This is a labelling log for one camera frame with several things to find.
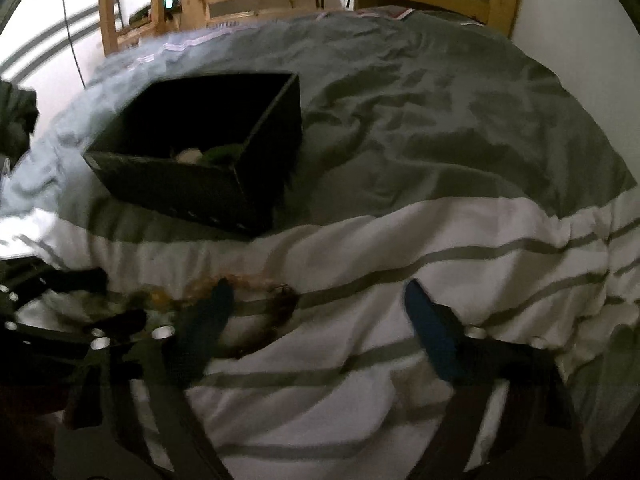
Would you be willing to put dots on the grey white striped blanket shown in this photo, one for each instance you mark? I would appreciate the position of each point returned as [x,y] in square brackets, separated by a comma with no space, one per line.
[425,160]

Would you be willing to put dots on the white item in box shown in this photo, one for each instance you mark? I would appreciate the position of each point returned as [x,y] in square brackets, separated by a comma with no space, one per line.
[187,154]

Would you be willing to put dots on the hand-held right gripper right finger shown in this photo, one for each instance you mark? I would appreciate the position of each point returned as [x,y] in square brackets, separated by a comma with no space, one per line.
[432,330]

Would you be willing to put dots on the wooden ladder rack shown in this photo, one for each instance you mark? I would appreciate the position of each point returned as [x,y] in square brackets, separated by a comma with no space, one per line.
[111,15]

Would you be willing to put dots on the brown patterned cloth item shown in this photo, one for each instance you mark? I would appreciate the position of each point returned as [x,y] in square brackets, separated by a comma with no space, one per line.
[280,305]

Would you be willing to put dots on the black cardboard box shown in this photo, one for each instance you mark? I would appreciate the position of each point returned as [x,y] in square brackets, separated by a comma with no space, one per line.
[200,195]

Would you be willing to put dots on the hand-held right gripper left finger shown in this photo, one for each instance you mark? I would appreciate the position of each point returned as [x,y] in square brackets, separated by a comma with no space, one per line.
[212,312]

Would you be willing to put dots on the dark cloth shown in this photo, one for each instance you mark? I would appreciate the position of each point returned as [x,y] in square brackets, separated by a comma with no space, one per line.
[15,120]

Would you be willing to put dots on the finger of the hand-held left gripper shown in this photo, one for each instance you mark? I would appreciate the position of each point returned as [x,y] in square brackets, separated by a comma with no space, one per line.
[75,281]
[122,321]

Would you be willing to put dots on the green item in box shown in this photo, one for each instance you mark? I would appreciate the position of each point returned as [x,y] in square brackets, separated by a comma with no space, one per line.
[220,154]

